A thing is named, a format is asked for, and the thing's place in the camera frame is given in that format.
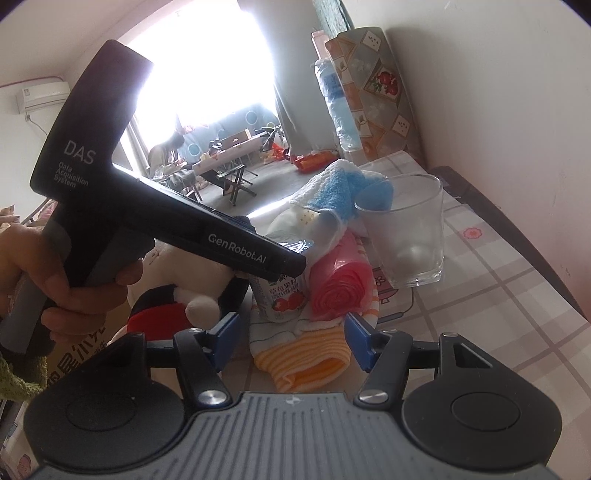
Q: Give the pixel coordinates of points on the plush doll red shirt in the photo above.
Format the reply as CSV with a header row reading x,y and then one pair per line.
x,y
179,290

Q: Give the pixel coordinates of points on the orange striped towel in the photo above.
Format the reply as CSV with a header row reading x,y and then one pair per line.
x,y
300,355

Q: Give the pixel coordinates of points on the folding stool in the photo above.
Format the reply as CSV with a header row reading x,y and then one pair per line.
x,y
234,177

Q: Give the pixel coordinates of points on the bag of blue masks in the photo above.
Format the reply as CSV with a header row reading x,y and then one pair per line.
x,y
311,233

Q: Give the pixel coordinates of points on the strawberry drink can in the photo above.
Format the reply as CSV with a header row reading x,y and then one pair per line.
x,y
281,300

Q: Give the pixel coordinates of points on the blue white fluffy towel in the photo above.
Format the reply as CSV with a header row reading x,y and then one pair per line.
x,y
335,189

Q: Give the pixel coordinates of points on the clear drinking glass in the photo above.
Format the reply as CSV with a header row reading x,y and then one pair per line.
x,y
403,216

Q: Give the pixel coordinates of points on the seated person at window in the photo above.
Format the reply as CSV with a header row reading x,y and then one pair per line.
x,y
163,158

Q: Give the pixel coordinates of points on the plaid patterned tablecloth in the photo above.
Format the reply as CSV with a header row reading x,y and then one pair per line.
x,y
494,296

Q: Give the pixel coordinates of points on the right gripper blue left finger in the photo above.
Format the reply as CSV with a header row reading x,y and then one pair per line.
x,y
201,356

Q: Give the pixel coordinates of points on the floral patterned folded mattress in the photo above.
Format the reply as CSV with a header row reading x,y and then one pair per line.
x,y
375,93

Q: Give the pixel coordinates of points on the low table with items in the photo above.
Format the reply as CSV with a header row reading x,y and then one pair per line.
x,y
233,153

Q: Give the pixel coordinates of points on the teal floral curtain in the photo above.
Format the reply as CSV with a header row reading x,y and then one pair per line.
x,y
333,16

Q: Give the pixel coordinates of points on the pink plastic bag roll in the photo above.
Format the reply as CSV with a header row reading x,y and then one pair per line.
x,y
341,281

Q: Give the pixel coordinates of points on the wall air conditioner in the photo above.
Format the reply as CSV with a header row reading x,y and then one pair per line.
x,y
42,95

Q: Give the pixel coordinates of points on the person left hand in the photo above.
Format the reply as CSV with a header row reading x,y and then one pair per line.
x,y
77,311

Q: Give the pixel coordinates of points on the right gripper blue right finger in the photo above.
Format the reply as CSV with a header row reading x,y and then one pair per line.
x,y
384,357

